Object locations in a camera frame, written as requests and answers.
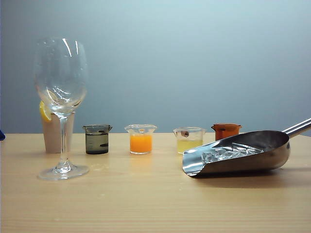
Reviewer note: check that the amber beaker with brown liquid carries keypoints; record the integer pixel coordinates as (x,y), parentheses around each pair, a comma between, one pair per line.
(224,132)

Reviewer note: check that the clear wine glass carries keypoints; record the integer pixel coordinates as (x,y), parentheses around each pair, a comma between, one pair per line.
(60,72)

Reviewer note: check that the blue object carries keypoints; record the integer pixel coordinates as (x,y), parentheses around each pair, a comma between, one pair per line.
(2,135)

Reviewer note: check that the beige paper cup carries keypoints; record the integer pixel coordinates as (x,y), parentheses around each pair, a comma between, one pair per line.
(52,136)

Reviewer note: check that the clear beaker with pale liquid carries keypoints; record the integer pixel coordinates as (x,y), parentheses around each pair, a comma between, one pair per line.
(185,144)

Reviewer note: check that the yellow lemon slice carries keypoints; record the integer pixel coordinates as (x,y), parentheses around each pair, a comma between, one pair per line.
(44,112)

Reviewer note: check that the grey beaker with dark liquid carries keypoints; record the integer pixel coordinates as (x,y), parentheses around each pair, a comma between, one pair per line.
(97,142)

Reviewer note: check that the stainless steel ice scoop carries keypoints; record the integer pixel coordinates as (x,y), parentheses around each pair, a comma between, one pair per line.
(255,160)

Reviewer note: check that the clear beaker with orange juice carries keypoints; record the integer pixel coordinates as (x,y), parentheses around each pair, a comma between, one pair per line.
(141,143)

